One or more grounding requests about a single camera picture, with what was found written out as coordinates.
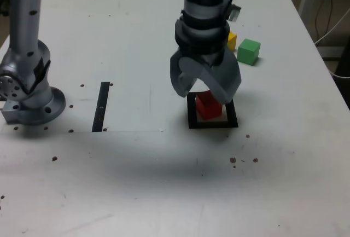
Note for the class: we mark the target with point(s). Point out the yellow cube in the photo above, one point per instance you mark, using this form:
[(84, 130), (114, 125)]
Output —
[(232, 42)]

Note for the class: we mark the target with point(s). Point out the green cube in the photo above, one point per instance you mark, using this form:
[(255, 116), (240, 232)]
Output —
[(247, 52)]

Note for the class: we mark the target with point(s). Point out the black tape square outline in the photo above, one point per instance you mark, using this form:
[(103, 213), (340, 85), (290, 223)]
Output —
[(213, 125)]

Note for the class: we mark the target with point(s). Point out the small grey gripper camera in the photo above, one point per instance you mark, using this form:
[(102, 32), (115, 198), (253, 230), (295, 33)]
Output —
[(235, 13)]

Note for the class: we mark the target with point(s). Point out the black tape strip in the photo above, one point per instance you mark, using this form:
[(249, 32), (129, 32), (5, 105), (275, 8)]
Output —
[(99, 105)]

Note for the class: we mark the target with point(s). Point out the red cube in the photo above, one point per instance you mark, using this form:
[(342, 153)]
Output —
[(207, 111)]

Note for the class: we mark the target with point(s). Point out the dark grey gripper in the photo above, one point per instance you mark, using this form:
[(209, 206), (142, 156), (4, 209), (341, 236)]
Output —
[(213, 59)]

